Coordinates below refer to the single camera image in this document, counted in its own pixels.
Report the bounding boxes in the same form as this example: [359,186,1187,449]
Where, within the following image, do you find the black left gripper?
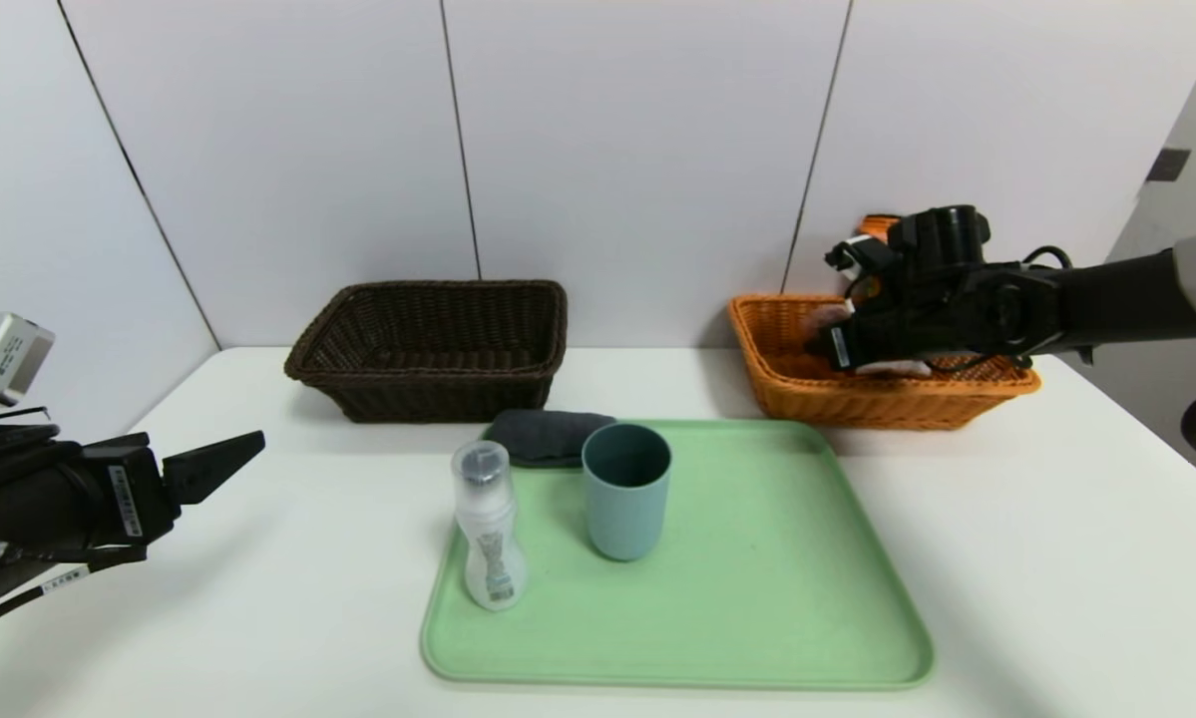
[0,430,266,577]

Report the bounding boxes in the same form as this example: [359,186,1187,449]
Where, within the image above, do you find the dark brown wicker basket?
[283,280,569,425]

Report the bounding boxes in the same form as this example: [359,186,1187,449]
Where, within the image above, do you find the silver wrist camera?
[825,234,883,285]
[0,313,56,405]

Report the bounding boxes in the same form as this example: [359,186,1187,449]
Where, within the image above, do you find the dark grey cloth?
[485,409,616,470]

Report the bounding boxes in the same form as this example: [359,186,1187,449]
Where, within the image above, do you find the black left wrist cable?
[0,553,150,639]

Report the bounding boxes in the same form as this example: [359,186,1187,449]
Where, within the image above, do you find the clear plastic bottle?
[451,440,529,611]

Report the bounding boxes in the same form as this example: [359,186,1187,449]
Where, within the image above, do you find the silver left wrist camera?
[0,313,56,405]

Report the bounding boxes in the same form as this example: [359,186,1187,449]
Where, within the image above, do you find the orange wicker basket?
[727,294,1041,432]

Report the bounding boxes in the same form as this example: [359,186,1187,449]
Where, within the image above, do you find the light green plastic tray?
[419,419,936,691]

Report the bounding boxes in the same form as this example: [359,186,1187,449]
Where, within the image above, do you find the orange snack bag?
[855,214,933,378]

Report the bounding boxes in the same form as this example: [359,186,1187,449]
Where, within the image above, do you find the teal plastic cup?
[582,423,672,562]

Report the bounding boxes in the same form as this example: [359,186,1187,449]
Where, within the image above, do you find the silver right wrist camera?
[825,234,883,285]

